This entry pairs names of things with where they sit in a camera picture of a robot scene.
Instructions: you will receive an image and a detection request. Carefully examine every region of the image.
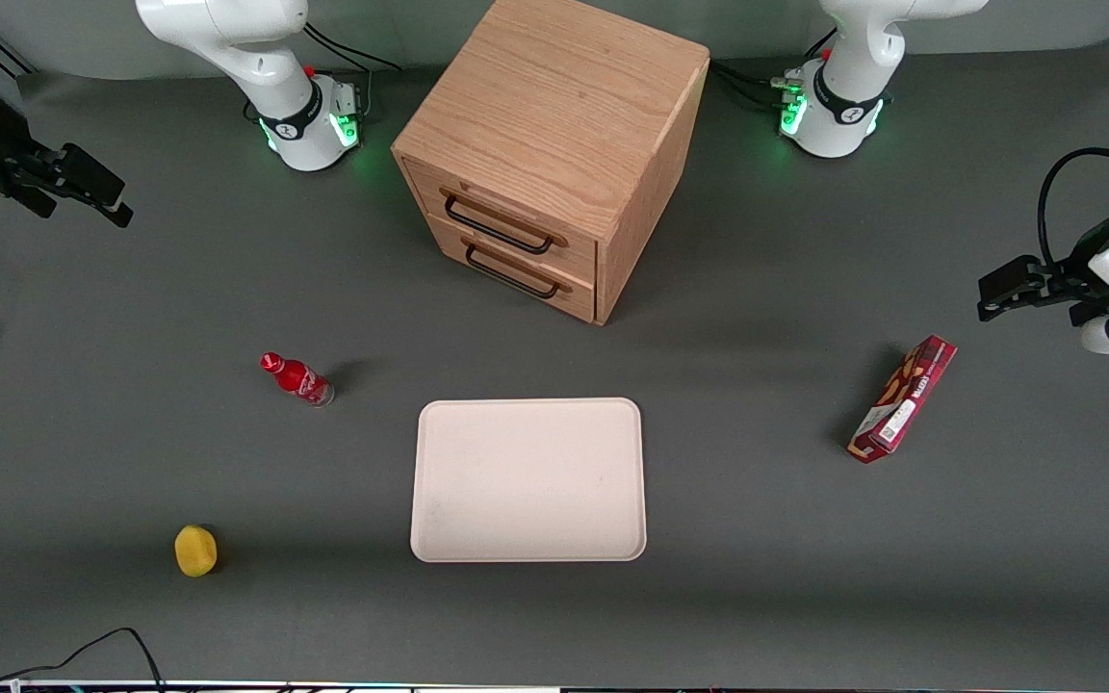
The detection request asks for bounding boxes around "wooden drawer cabinet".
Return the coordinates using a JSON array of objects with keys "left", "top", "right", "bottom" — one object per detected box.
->
[{"left": 391, "top": 0, "right": 711, "bottom": 326}]

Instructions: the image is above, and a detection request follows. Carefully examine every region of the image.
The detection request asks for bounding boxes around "black cable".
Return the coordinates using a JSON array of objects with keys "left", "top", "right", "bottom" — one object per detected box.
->
[
  {"left": 0, "top": 628, "right": 166, "bottom": 693},
  {"left": 709, "top": 60, "right": 788, "bottom": 109},
  {"left": 1039, "top": 147, "right": 1109, "bottom": 272},
  {"left": 302, "top": 21, "right": 403, "bottom": 74}
]

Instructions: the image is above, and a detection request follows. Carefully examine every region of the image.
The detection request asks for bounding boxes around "wooden drawer front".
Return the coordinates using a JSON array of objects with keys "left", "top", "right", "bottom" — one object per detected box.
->
[
  {"left": 426, "top": 214, "right": 598, "bottom": 324},
  {"left": 403, "top": 157, "right": 600, "bottom": 286}
]

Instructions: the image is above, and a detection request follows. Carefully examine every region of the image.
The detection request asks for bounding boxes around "cream plastic tray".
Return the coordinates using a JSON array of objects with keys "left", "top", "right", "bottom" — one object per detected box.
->
[{"left": 409, "top": 398, "right": 648, "bottom": 564}]

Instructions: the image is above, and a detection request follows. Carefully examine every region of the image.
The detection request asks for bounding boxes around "red soda bottle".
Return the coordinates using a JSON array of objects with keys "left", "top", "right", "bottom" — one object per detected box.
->
[{"left": 259, "top": 352, "right": 336, "bottom": 408}]

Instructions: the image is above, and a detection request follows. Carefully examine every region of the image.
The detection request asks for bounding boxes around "black metal drawer handle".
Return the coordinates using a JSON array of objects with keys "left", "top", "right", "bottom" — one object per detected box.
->
[
  {"left": 442, "top": 190, "right": 571, "bottom": 256},
  {"left": 463, "top": 241, "right": 575, "bottom": 300}
]

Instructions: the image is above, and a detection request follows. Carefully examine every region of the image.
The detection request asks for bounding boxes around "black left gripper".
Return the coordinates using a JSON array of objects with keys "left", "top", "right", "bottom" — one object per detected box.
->
[{"left": 977, "top": 217, "right": 1109, "bottom": 327}]

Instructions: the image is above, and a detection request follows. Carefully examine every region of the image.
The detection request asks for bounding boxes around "yellow lemon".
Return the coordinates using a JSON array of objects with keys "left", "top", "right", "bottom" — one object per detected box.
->
[{"left": 174, "top": 525, "right": 219, "bottom": 578}]

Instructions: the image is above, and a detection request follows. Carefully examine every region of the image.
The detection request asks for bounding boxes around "red cookie box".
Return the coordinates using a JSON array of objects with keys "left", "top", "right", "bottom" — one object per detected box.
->
[{"left": 847, "top": 334, "right": 959, "bottom": 465}]

